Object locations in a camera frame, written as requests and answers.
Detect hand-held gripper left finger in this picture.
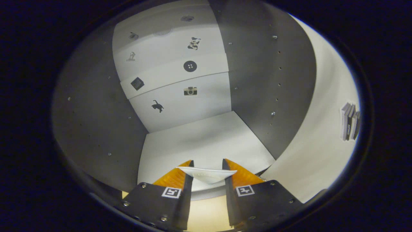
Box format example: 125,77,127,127
121,159,194,231

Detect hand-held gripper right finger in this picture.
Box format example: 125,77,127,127
222,159,304,227

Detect light grey cabinet door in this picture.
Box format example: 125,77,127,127
259,14,361,204

